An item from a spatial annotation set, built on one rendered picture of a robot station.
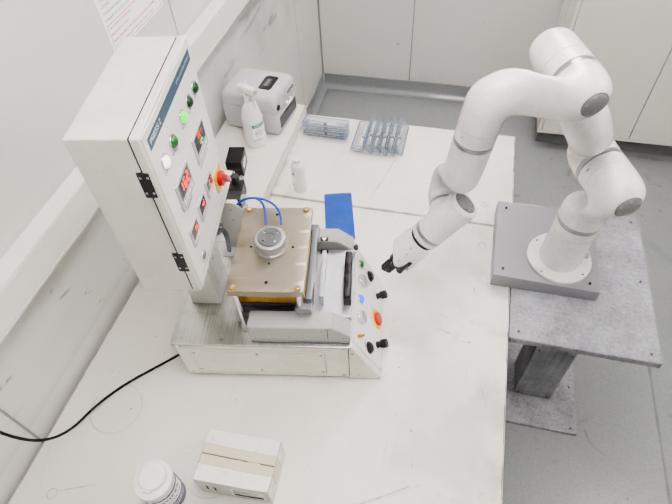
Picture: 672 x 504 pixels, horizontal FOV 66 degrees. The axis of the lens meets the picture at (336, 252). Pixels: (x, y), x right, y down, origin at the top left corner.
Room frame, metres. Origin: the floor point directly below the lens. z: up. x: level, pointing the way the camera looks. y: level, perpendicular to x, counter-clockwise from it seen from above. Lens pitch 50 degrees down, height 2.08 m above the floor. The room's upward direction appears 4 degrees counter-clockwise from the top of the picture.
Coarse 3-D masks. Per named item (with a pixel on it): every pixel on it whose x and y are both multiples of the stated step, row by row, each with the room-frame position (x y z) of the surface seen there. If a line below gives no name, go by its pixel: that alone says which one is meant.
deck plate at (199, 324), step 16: (352, 288) 0.82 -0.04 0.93; (192, 304) 0.81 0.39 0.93; (208, 304) 0.80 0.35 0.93; (224, 304) 0.80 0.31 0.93; (352, 304) 0.77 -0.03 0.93; (192, 320) 0.76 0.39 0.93; (208, 320) 0.75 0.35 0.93; (224, 320) 0.75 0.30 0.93; (176, 336) 0.71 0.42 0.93; (192, 336) 0.71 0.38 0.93; (208, 336) 0.71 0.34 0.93; (224, 336) 0.70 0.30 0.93; (240, 336) 0.70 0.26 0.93
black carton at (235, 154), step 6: (228, 150) 1.53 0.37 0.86; (234, 150) 1.53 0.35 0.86; (240, 150) 1.52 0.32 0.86; (228, 156) 1.50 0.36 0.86; (234, 156) 1.49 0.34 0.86; (240, 156) 1.49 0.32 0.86; (246, 156) 1.54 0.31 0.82; (228, 162) 1.46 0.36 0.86; (234, 162) 1.46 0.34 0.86; (240, 162) 1.46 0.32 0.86; (246, 162) 1.52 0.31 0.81; (228, 168) 1.46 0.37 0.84; (234, 168) 1.46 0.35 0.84; (240, 168) 1.46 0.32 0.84; (240, 174) 1.46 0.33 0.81
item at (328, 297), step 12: (324, 252) 0.89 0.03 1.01; (336, 252) 0.92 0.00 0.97; (324, 264) 0.85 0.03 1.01; (336, 264) 0.88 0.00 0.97; (324, 276) 0.81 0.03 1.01; (336, 276) 0.84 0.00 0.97; (324, 288) 0.79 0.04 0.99; (336, 288) 0.80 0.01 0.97; (324, 300) 0.76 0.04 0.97; (336, 300) 0.76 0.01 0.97; (336, 312) 0.73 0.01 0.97; (348, 312) 0.72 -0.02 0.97
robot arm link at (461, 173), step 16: (448, 160) 0.90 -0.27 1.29; (464, 160) 0.87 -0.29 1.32; (480, 160) 0.86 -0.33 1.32; (432, 176) 1.00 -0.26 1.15; (448, 176) 0.89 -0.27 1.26; (464, 176) 0.86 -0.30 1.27; (480, 176) 0.88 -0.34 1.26; (432, 192) 0.99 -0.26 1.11; (448, 192) 0.97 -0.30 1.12; (464, 192) 0.87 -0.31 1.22
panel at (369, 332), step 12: (360, 288) 0.85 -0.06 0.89; (372, 288) 0.90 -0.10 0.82; (372, 300) 0.86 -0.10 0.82; (372, 312) 0.82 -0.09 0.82; (360, 324) 0.74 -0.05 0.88; (372, 324) 0.78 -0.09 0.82; (360, 336) 0.69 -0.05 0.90; (372, 336) 0.74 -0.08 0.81; (360, 348) 0.67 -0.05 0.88; (372, 360) 0.67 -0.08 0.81
